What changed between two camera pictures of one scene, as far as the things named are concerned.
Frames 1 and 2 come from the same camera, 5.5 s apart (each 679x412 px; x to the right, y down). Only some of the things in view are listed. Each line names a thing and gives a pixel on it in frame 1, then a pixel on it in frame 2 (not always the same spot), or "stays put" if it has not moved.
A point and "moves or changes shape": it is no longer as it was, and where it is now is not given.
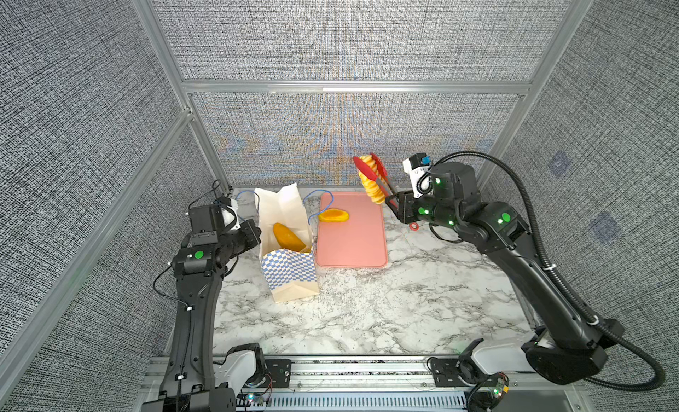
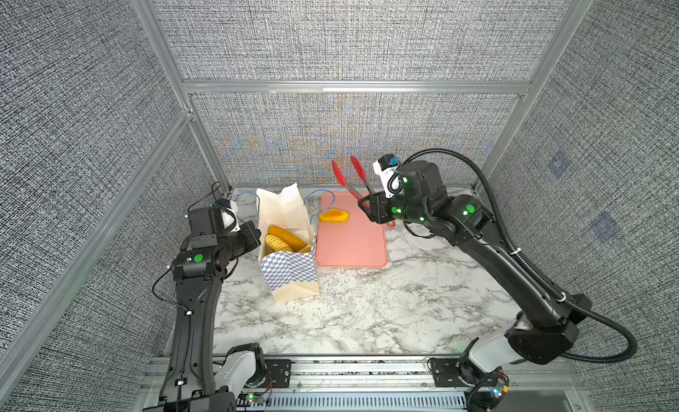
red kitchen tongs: [377, 171] moves or changes shape
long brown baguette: [286, 239] stays put
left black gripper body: [242, 239] stays put
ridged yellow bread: [370, 185] -> [277, 244]
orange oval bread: [333, 215] stays put
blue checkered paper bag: [288, 274] stays put
